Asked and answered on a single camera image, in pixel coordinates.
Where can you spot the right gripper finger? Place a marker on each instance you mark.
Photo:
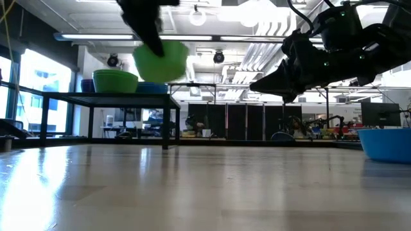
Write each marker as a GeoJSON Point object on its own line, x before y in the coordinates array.
{"type": "Point", "coordinates": [279, 81]}

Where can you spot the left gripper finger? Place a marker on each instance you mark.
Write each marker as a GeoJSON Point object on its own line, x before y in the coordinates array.
{"type": "Point", "coordinates": [154, 45]}

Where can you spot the blue plastic mini bowl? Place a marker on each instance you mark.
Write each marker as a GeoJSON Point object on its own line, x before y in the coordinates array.
{"type": "Point", "coordinates": [385, 146]}
{"type": "Point", "coordinates": [152, 83]}
{"type": "Point", "coordinates": [152, 90]}

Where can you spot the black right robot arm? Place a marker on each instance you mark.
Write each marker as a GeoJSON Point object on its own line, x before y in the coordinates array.
{"type": "Point", "coordinates": [369, 41]}

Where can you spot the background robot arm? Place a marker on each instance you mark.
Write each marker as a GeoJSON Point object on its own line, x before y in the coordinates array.
{"type": "Point", "coordinates": [334, 118]}

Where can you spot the dark chair back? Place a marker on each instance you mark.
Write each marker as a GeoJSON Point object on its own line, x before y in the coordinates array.
{"type": "Point", "coordinates": [282, 137]}

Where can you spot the overhead light bar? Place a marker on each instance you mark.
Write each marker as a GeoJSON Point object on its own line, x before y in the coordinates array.
{"type": "Point", "coordinates": [216, 38]}

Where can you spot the black perforated metal rack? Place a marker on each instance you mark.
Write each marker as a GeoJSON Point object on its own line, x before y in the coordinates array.
{"type": "Point", "coordinates": [112, 96]}

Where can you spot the black computer monitor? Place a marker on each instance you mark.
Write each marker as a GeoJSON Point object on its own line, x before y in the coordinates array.
{"type": "Point", "coordinates": [380, 114]}

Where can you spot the person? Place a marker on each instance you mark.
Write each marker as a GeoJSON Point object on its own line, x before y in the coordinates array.
{"type": "Point", "coordinates": [192, 123]}

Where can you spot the large bright window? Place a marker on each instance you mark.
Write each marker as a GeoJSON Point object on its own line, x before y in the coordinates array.
{"type": "Point", "coordinates": [45, 96]}

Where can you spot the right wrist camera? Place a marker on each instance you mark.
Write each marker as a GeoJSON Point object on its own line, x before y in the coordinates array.
{"type": "Point", "coordinates": [298, 45]}

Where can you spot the black hanging camera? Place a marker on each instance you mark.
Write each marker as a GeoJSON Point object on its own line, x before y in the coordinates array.
{"type": "Point", "coordinates": [219, 57]}
{"type": "Point", "coordinates": [112, 60]}

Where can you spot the black background rig frame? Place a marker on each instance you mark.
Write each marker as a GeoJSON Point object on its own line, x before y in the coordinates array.
{"type": "Point", "coordinates": [192, 85]}

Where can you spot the black partition wall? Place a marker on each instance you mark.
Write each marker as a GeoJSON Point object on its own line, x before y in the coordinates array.
{"type": "Point", "coordinates": [237, 122]}

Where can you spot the black aluminium table frame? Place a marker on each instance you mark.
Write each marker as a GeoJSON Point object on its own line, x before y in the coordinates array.
{"type": "Point", "coordinates": [250, 143]}

